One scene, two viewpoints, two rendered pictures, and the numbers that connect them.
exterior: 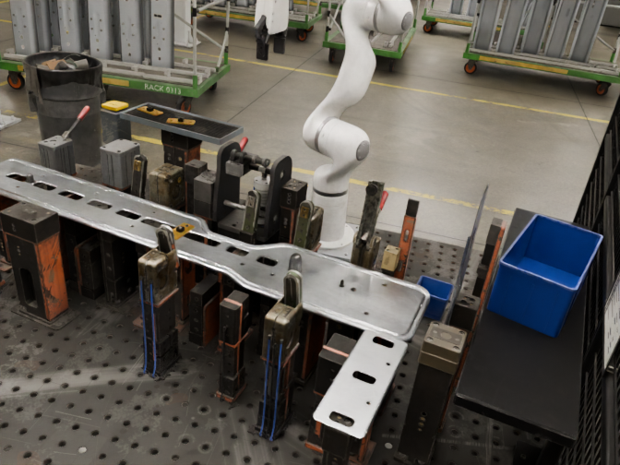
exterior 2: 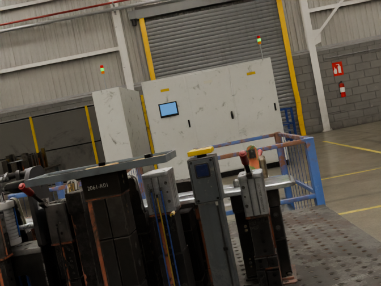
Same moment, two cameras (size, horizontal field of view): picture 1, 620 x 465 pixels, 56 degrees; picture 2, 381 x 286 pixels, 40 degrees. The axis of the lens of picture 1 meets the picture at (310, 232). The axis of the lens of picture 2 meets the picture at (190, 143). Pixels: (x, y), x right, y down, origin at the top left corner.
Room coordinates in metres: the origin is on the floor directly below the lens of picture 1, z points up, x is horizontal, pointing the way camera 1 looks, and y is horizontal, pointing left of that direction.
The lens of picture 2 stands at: (3.09, 0.39, 1.25)
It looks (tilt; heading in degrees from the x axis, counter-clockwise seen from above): 3 degrees down; 168
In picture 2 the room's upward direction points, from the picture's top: 11 degrees counter-clockwise
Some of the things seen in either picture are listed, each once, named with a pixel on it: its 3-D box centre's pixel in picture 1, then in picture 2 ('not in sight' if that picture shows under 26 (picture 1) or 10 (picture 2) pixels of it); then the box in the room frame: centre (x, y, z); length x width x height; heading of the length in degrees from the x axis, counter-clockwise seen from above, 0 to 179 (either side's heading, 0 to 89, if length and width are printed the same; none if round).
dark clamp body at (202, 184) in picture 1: (210, 232); (72, 263); (1.52, 0.30, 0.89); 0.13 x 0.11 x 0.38; 159
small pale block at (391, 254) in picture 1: (381, 307); not in sight; (1.24, -0.21, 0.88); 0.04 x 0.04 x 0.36; 69
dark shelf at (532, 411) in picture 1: (536, 295); not in sight; (1.18, -0.57, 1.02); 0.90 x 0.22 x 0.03; 159
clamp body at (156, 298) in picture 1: (160, 312); not in sight; (1.14, 0.35, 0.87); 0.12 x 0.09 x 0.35; 159
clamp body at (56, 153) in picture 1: (62, 191); (262, 234); (1.70, 0.83, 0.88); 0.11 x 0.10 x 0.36; 159
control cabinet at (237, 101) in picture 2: not in sight; (212, 112); (-6.41, 2.94, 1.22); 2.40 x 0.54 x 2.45; 78
